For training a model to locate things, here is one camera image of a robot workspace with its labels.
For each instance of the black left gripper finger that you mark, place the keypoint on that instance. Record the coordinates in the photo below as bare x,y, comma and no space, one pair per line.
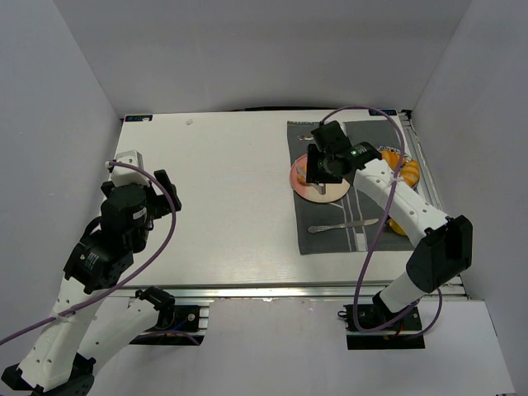
163,206
162,177

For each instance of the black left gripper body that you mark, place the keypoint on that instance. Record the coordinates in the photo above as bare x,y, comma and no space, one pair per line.
166,191

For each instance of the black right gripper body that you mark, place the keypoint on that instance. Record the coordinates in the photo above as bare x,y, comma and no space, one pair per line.
313,163

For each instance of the small round bread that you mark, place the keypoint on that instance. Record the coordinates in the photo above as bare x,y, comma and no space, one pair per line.
301,173

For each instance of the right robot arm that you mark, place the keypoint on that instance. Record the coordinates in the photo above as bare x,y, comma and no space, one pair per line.
443,245

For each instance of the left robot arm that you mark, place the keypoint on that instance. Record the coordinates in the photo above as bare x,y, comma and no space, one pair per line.
63,361

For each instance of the long bread roll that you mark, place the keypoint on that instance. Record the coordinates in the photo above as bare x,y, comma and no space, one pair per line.
394,159

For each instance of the striped bread roll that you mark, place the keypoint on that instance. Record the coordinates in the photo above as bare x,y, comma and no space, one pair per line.
410,173

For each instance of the pink and cream plate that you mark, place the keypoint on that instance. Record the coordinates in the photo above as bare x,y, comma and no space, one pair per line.
310,192

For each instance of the silver table knife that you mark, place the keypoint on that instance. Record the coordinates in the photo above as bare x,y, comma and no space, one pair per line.
352,224

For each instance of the right blue corner label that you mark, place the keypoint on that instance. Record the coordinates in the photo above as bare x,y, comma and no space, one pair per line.
381,112

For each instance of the blue corner label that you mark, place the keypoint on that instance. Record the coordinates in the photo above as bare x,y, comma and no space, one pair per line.
381,112
138,118

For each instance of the grey striped placemat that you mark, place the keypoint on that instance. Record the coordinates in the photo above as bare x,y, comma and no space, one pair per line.
355,205

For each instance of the left blue corner label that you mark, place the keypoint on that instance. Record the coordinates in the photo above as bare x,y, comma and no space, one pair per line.
138,118

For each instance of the yellow mug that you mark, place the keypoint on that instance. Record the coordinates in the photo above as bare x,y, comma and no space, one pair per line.
396,228

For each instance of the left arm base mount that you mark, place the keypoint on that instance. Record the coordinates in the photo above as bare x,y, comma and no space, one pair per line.
185,326

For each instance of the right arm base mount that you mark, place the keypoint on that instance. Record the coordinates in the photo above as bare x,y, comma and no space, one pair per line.
402,335

